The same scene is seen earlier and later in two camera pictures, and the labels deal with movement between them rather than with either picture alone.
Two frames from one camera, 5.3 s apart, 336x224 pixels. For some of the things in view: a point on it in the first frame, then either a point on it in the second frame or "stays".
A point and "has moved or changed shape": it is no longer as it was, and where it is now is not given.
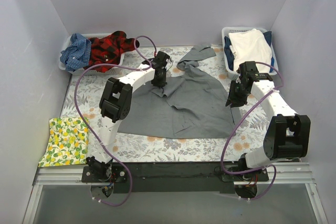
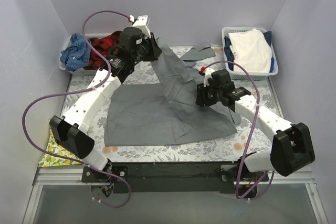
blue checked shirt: (76, 56) stays
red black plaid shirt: (109, 49) stays
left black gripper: (159, 80) -> (154, 49)
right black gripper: (234, 97) -> (200, 96)
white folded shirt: (251, 45) stays
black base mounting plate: (142, 177) stays
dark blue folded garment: (230, 55) stays
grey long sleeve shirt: (192, 105) has moved or changed shape
